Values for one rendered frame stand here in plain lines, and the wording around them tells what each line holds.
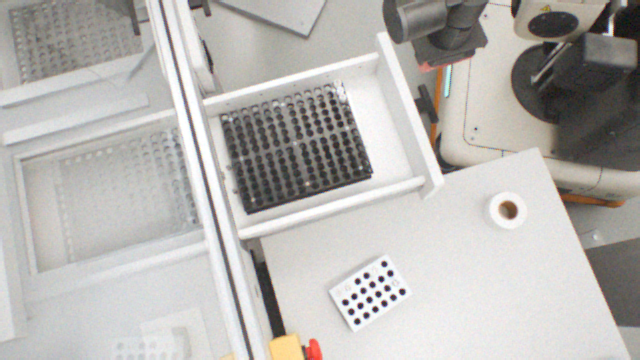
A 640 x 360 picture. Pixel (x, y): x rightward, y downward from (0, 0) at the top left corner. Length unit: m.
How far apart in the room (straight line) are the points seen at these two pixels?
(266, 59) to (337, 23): 0.31
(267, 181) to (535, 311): 0.54
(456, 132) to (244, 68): 0.83
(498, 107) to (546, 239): 0.69
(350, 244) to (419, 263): 0.13
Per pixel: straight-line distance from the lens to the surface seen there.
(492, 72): 1.68
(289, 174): 0.82
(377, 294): 0.93
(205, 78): 0.92
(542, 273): 1.02
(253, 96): 0.90
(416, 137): 0.83
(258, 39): 1.97
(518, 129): 1.63
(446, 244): 0.97
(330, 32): 1.98
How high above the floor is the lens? 1.69
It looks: 75 degrees down
